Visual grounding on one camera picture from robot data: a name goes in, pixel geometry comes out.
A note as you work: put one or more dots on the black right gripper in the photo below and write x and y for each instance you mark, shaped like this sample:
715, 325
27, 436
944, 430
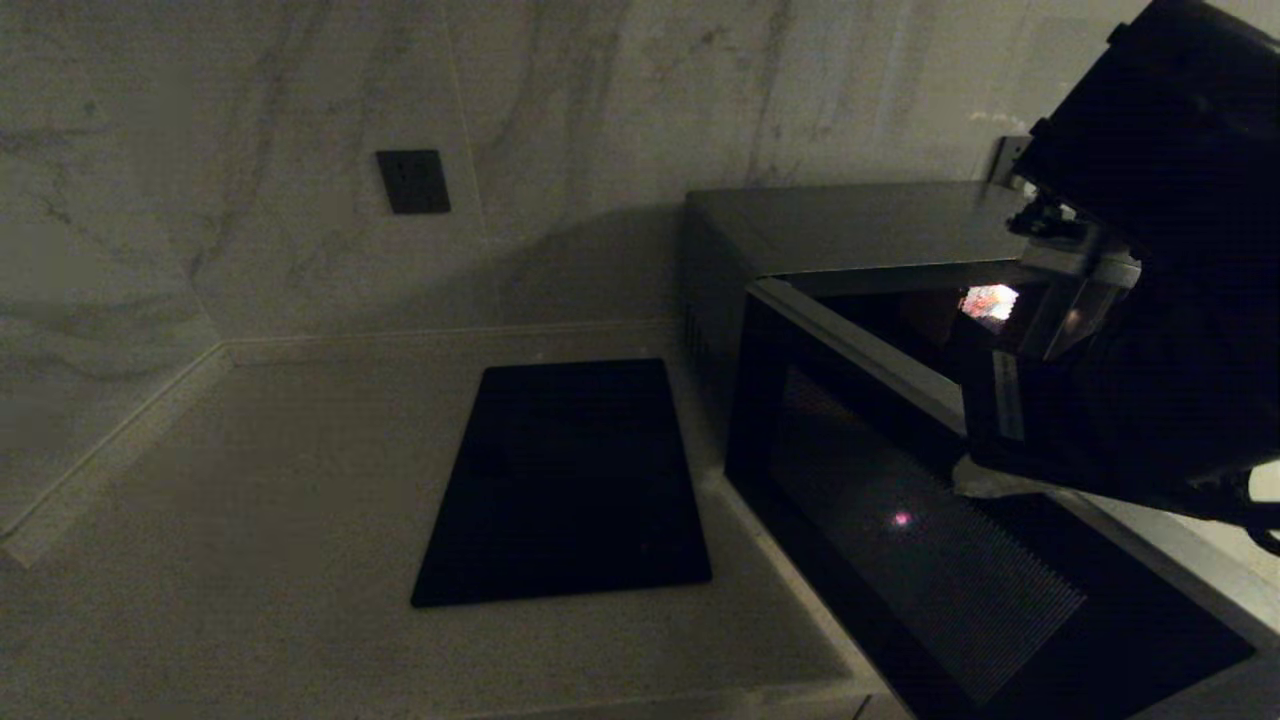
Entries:
1080, 420

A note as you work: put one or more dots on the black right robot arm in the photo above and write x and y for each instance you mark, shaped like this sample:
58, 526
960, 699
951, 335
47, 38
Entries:
1190, 200

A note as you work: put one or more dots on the black glass induction cooktop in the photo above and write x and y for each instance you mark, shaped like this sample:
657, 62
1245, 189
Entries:
570, 480

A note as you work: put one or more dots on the grey double wall socket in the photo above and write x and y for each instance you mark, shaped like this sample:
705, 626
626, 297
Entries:
1008, 160

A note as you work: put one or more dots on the black single wall socket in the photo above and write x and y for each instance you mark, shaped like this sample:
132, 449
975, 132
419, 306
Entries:
412, 180

